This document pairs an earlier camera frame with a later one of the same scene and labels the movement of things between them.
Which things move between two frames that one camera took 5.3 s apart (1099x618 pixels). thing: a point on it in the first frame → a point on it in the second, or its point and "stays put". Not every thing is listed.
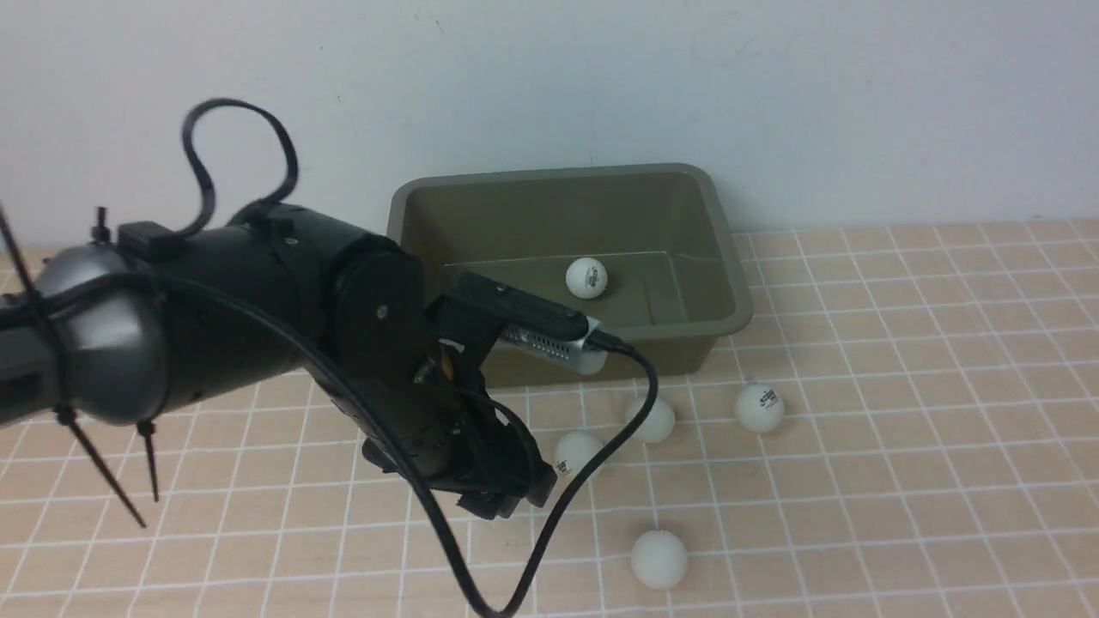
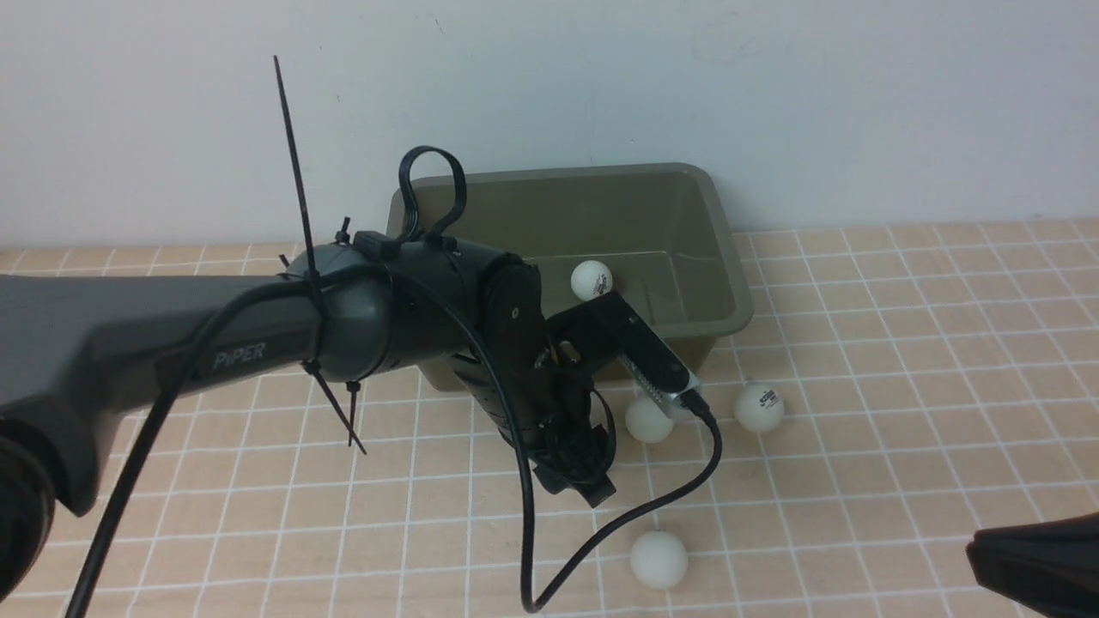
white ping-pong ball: [658, 559] stays put
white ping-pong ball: [586, 278] stays put
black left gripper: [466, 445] → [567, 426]
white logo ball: [760, 407] stays put
